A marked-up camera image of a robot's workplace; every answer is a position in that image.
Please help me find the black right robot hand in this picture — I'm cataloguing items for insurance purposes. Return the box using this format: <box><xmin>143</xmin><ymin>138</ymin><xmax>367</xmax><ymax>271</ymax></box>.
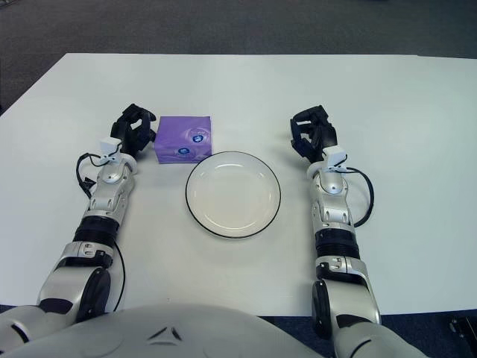
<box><xmin>288</xmin><ymin>104</ymin><xmax>340</xmax><ymax>164</ymax></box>

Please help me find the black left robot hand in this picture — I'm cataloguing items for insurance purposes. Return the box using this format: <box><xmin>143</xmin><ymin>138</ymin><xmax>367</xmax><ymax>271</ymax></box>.
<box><xmin>110</xmin><ymin>104</ymin><xmax>158</xmax><ymax>163</ymax></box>

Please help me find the purple tissue paper pack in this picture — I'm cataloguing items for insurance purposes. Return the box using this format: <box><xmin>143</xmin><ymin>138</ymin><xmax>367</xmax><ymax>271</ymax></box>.
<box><xmin>153</xmin><ymin>115</ymin><xmax>214</xmax><ymax>166</ymax></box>

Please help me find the clear glass plate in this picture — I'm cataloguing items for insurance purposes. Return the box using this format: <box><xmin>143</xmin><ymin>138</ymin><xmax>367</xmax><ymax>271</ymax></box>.
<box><xmin>184</xmin><ymin>150</ymin><xmax>282</xmax><ymax>240</ymax></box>

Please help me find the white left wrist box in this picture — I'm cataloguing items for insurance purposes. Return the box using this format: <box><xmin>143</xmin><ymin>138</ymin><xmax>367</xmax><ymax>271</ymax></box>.
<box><xmin>99</xmin><ymin>136</ymin><xmax>123</xmax><ymax>166</ymax></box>

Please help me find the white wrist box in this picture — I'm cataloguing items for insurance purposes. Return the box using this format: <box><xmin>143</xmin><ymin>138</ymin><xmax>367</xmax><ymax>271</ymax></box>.
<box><xmin>99</xmin><ymin>136</ymin><xmax>123</xmax><ymax>166</ymax></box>
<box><xmin>322</xmin><ymin>145</ymin><xmax>350</xmax><ymax>174</ymax></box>

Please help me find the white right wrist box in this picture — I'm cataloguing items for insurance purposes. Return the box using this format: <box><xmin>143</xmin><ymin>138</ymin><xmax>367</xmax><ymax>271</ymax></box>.
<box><xmin>322</xmin><ymin>145</ymin><xmax>350</xmax><ymax>174</ymax></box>

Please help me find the grey robot torso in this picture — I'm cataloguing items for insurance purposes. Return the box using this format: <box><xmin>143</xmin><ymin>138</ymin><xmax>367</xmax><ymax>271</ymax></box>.
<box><xmin>22</xmin><ymin>304</ymin><xmax>338</xmax><ymax>358</ymax></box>

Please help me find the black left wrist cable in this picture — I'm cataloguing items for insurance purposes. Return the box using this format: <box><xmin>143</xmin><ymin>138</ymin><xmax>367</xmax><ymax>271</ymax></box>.
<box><xmin>75</xmin><ymin>151</ymin><xmax>115</xmax><ymax>199</ymax></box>

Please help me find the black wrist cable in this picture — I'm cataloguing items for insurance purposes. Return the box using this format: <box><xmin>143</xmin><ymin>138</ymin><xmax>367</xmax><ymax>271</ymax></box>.
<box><xmin>341</xmin><ymin>166</ymin><xmax>376</xmax><ymax>228</ymax></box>
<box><xmin>75</xmin><ymin>151</ymin><xmax>115</xmax><ymax>199</ymax></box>

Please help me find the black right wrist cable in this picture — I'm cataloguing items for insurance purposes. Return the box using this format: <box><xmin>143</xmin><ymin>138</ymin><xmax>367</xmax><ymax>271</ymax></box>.
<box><xmin>341</xmin><ymin>166</ymin><xmax>376</xmax><ymax>228</ymax></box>

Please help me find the thin black left elbow cable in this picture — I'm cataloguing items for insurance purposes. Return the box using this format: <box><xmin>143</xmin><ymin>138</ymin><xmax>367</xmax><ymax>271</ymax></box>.
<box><xmin>110</xmin><ymin>241</ymin><xmax>127</xmax><ymax>311</ymax></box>

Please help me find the black frame under table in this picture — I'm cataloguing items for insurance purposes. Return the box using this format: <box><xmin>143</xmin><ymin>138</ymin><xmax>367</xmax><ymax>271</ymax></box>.
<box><xmin>448</xmin><ymin>315</ymin><xmax>477</xmax><ymax>337</ymax></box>

